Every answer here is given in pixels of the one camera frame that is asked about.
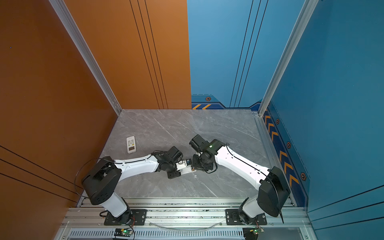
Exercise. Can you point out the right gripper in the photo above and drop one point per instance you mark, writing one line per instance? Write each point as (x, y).
(195, 166)

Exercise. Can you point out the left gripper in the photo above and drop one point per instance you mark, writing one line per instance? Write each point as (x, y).
(174, 175)

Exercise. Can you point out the white TCL remote control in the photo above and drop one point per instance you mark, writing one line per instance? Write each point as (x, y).
(187, 170)

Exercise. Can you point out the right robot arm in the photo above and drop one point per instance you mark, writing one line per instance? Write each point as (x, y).
(271, 184)

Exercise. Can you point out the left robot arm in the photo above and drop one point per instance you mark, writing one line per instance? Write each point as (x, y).
(100, 182)

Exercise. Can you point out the left green circuit board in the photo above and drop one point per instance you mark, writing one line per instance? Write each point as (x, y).
(124, 234)

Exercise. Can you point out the green circuit board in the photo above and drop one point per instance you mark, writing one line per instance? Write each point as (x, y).
(252, 233)
(124, 234)

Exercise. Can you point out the right green circuit board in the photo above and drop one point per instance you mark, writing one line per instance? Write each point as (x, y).
(252, 233)

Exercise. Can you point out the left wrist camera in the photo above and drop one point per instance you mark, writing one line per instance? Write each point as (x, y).
(182, 164)

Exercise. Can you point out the aluminium rail frame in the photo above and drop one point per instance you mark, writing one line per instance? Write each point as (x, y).
(184, 219)

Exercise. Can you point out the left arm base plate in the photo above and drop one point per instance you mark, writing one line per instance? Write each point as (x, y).
(131, 218)

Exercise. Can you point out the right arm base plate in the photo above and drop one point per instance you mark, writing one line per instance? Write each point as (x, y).
(236, 217)

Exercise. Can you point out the right aluminium corner post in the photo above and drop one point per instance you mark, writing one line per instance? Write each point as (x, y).
(295, 36)

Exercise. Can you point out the aluminium corner post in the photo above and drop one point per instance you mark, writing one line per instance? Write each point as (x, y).
(295, 36)
(75, 34)

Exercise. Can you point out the left aluminium corner post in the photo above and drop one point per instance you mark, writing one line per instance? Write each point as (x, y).
(75, 34)

